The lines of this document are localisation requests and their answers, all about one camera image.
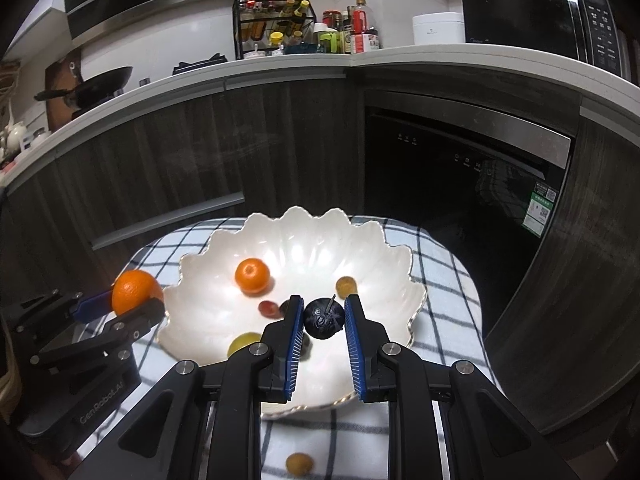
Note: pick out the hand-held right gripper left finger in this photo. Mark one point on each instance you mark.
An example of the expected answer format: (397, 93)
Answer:
(295, 345)

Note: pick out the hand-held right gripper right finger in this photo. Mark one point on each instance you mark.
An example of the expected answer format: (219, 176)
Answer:
(355, 345)

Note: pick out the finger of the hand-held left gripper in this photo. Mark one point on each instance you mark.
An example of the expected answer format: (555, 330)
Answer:
(127, 327)
(92, 305)

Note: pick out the large mandarin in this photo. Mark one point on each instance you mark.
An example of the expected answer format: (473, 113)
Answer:
(132, 295)

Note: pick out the dark purple plum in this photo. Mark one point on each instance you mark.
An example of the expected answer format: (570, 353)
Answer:
(324, 317)

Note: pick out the red cherry tomato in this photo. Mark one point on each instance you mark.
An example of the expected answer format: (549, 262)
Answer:
(268, 307)

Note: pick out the brown longan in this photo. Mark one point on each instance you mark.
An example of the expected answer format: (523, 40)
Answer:
(346, 285)

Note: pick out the white scalloped bowl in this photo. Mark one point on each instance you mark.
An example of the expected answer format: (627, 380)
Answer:
(300, 240)

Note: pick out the green grape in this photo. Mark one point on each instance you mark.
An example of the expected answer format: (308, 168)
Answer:
(242, 344)

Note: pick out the small mandarin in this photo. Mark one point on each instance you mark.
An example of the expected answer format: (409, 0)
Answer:
(252, 275)

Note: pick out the checked white cloth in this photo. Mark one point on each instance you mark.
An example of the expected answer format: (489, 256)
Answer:
(450, 310)

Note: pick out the speckled yellow fruit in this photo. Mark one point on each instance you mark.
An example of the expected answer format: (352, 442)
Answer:
(299, 461)

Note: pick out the dark wood kitchen cabinet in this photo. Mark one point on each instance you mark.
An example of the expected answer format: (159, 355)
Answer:
(175, 160)

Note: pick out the black dishwasher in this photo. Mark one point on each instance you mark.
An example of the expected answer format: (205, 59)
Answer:
(450, 185)

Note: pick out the white teapot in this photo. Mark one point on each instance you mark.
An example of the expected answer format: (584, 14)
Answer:
(16, 135)

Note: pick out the black wok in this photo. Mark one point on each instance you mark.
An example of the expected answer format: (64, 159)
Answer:
(100, 82)

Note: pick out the wooden cutting board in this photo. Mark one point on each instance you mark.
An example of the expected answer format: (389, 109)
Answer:
(57, 77)

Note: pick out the black stove grate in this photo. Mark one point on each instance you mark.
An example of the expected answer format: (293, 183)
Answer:
(197, 65)

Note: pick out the dark blue dish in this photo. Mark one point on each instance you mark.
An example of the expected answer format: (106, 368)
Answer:
(300, 49)

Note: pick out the green cup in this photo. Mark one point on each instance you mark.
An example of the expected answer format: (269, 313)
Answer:
(327, 41)

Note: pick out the yellow cap bottle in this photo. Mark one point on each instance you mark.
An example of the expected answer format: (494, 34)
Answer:
(276, 40)

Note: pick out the black spice rack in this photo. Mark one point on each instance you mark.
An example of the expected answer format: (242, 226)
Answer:
(237, 35)

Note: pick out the dark sauce bottle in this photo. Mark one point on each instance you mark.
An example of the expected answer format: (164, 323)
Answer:
(346, 32)

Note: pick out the red label oil bottle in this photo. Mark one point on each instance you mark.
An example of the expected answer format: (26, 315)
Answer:
(364, 27)

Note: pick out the white rice cooker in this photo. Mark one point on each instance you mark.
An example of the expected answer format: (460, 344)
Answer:
(437, 30)

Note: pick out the red lid jar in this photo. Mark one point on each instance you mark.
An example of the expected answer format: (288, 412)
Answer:
(330, 19)

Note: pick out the row of spice bottles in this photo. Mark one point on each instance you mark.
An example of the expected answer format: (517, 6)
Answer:
(270, 15)

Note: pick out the black microwave oven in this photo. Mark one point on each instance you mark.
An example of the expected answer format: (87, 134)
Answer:
(520, 20)

